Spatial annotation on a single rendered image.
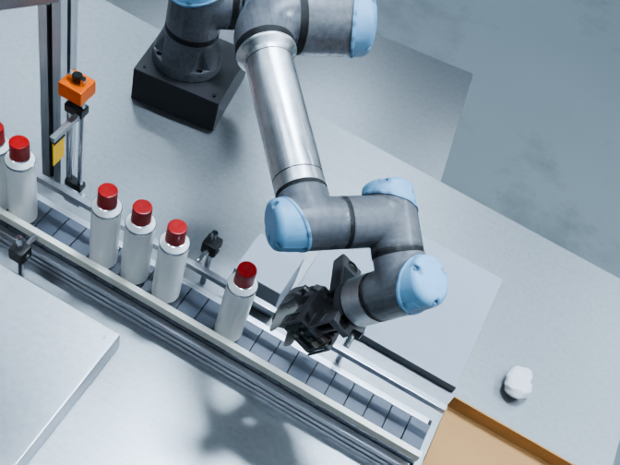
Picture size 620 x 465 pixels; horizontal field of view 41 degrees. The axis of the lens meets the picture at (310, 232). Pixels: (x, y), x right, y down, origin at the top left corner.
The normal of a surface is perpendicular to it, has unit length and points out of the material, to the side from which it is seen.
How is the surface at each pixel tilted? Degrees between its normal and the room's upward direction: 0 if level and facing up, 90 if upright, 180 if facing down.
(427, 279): 30
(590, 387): 0
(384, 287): 69
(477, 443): 0
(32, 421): 0
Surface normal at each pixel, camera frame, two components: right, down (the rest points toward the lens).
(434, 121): 0.23, -0.58
